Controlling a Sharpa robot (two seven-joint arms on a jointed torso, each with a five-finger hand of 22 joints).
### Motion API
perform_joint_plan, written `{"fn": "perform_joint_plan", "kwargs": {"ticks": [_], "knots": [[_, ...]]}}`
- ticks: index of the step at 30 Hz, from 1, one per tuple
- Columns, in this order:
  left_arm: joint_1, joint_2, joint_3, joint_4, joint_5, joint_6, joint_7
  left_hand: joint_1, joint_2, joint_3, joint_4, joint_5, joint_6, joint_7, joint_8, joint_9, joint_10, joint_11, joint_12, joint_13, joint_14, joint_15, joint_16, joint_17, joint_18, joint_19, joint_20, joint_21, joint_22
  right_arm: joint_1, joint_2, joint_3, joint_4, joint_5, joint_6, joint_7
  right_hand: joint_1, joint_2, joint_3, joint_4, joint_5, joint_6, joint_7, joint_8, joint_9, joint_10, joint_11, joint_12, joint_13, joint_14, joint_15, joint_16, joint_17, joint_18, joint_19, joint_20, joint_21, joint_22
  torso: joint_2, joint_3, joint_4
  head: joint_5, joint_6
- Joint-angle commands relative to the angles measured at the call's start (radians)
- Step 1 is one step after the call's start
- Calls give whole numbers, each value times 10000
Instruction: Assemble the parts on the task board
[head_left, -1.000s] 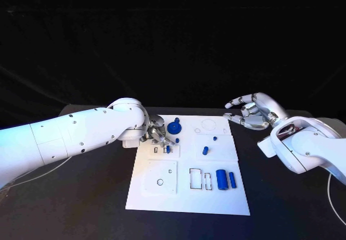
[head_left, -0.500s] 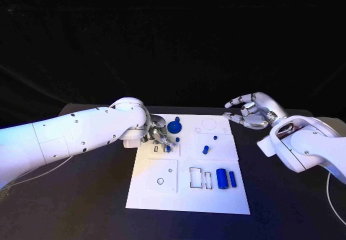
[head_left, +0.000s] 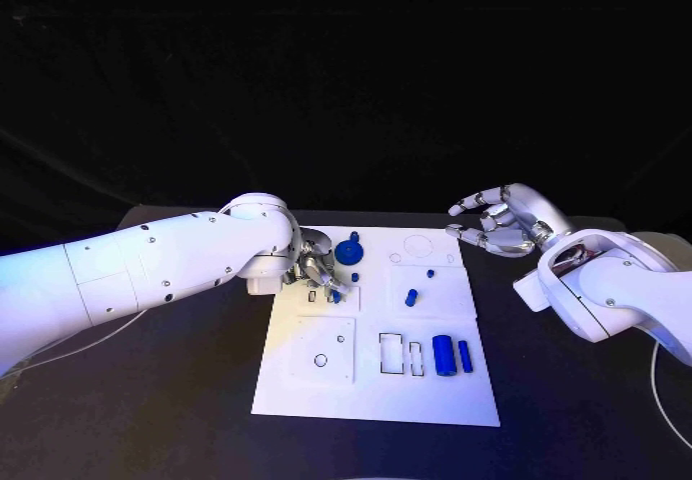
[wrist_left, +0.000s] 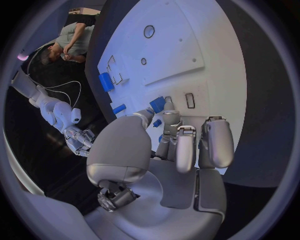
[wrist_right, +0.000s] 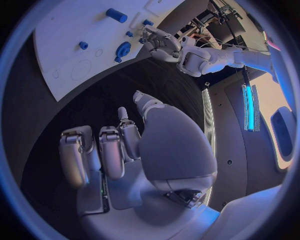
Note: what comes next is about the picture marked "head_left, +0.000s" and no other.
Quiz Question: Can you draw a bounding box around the white cable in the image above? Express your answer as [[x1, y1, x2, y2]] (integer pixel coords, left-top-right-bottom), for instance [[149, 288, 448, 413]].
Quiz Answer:
[[648, 340, 692, 450], [0, 307, 149, 378]]

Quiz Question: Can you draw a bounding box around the blue gear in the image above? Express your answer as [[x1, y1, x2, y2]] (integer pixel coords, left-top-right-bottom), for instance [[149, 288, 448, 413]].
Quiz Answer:
[[332, 231, 366, 265]]

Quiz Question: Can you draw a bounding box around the thick blue cylinder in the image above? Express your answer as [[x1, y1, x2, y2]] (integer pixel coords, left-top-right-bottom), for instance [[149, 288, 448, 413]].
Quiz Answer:
[[430, 334, 458, 377]]

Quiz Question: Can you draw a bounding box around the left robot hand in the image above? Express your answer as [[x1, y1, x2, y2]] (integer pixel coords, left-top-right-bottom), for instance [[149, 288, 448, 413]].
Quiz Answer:
[[280, 227, 350, 295]]

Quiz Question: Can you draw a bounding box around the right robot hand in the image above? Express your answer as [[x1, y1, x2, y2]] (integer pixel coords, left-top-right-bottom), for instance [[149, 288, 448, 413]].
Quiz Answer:
[[443, 182, 575, 259]]

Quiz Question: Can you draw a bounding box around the white task board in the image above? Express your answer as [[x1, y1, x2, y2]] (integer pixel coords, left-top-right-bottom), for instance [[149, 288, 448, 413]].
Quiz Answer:
[[249, 225, 501, 428]]

